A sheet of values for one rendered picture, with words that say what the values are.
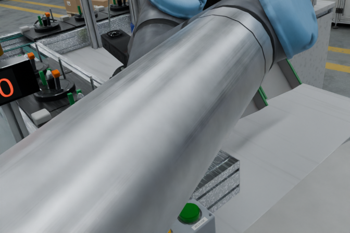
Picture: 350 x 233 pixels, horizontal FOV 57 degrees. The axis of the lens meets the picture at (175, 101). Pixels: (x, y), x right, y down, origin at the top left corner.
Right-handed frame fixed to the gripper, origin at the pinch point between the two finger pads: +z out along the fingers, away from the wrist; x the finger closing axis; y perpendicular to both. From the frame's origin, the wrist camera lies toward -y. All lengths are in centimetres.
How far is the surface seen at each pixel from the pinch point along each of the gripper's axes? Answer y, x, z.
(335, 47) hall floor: -10, 315, 157
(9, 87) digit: -11.1, -18.5, -0.1
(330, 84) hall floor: 21, 233, 130
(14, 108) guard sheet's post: -10.2, -18.6, 7.6
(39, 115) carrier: -16.8, -11.1, 32.2
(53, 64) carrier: -47, 8, 61
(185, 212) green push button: 26.8, -2.2, -2.6
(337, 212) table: 45, 28, -3
